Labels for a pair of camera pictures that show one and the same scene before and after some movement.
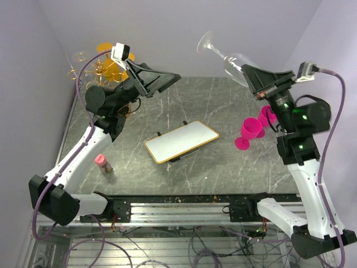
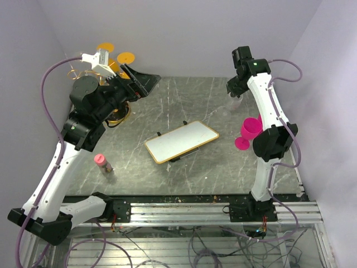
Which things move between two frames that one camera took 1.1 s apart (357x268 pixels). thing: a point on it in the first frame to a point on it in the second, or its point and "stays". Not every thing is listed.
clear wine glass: [233, 63] to [226, 112]
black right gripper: [259, 81] to [232, 89]
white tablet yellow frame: [174, 143] stays
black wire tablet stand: [177, 159] stays
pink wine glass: [250, 128] stays
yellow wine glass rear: [115, 71] stays
